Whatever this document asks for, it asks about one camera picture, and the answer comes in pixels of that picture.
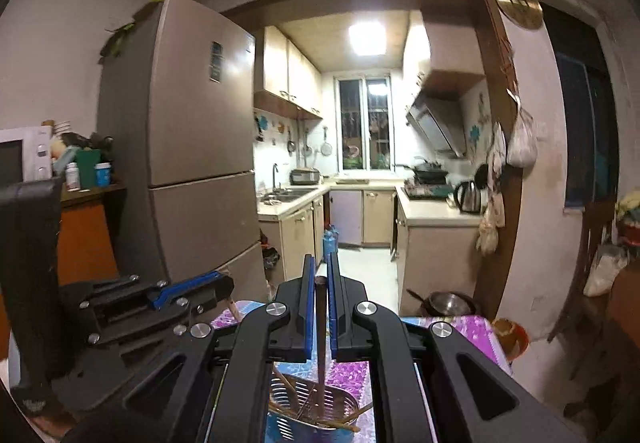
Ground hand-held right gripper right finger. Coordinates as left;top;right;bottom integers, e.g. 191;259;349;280
327;253;586;443

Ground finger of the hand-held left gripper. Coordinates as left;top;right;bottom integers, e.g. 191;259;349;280
187;277;236;319
147;270;224;313

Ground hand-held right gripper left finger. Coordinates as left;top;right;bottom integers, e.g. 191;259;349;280
65;255;317;443

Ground set of wooden chopsticks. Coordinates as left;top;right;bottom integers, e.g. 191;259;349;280
270;367;374;434

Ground blue perforated utensil holder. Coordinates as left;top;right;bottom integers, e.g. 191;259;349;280
265;363;375;443

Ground orange wooden cabinet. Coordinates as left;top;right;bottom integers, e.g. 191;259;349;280
55;183;127;285

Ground blue water bottle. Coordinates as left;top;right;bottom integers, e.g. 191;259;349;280
322;225;341;264

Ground green box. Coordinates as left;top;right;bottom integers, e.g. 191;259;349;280
75;148;103;188

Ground white microwave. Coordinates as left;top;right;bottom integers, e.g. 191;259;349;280
0;125;53;184

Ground steel cooking pot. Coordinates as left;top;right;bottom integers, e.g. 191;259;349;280
407;290;476;319

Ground cream base kitchen cabinets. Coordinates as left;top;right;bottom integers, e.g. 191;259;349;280
257;185;483;319

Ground floral striped tablecloth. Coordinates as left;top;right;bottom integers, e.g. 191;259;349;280
210;300;513;443

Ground grey refrigerator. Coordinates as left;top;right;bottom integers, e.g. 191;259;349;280
97;0;267;304

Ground black wok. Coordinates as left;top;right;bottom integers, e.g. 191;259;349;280
395;162;451;184

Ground orange bowl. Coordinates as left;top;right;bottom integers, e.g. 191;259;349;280
492;318;528;359

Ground steel electric kettle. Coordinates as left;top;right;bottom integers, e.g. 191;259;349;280
454;179;488;214

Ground barred kitchen window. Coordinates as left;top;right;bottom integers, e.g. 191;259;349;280
335;75;393;171

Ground hanging cloth bags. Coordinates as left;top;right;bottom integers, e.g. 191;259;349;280
477;123;507;256

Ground steel range hood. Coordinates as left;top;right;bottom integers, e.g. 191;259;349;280
406;90;468;158

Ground dried plant sprig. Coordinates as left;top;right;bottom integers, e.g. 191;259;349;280
100;20;136;58

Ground hanging white plastic bag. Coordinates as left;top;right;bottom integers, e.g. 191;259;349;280
506;108;538;168

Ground dark wooden chair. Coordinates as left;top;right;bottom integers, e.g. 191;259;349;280
547;200;618;374

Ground white sack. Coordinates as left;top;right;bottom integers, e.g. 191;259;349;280
582;243;628;299

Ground square ceiling light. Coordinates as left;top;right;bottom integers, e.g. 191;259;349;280
348;20;388;56

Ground flower basket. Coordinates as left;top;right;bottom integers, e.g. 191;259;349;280
615;190;640;244

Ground dark curtained window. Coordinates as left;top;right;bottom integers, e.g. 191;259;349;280
542;3;621;214

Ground cream wall cabinets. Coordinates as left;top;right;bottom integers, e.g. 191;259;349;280
255;25;323;120

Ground gold round wall clock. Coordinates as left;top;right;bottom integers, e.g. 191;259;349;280
494;0;543;30

